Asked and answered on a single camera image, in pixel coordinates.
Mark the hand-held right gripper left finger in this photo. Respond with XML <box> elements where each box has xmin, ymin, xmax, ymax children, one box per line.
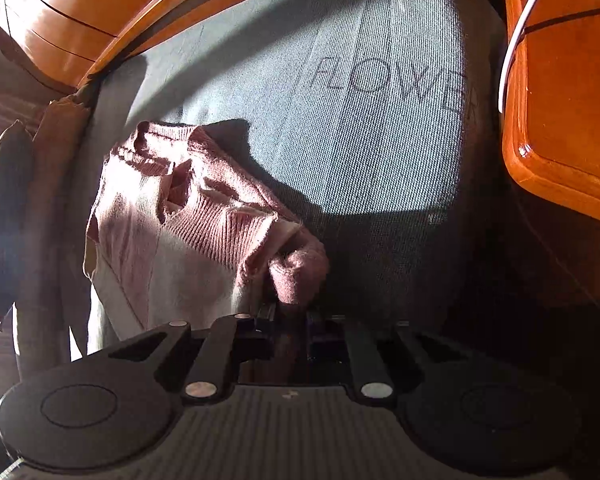
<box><xmin>107</xmin><ymin>302</ymin><xmax>281</xmax><ymax>405</ymax></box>

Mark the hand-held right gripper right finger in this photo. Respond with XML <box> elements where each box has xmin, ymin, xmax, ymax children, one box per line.
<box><xmin>305</xmin><ymin>310</ymin><xmax>426</xmax><ymax>402</ymax></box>

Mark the pink and cream knit sweater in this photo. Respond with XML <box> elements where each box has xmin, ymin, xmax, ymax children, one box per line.
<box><xmin>82</xmin><ymin>119</ymin><xmax>331</xmax><ymax>361</ymax></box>

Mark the folded pink floral quilt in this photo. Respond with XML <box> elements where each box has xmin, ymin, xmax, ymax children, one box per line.
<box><xmin>12</xmin><ymin>95</ymin><xmax>101</xmax><ymax>381</ymax></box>

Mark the blue-grey flower print pillow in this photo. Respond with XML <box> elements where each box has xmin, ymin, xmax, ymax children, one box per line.
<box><xmin>0</xmin><ymin>120</ymin><xmax>33</xmax><ymax>331</ymax></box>

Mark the wooden bedside cabinet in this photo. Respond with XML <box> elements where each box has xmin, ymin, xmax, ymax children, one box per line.
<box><xmin>497</xmin><ymin>0</ymin><xmax>600</xmax><ymax>223</ymax></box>

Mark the wooden headboard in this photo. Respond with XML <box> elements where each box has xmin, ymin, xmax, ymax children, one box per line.
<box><xmin>0</xmin><ymin>0</ymin><xmax>341</xmax><ymax>91</ymax></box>

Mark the white cable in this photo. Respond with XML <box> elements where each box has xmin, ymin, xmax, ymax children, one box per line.
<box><xmin>497</xmin><ymin>0</ymin><xmax>556</xmax><ymax>113</ymax></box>

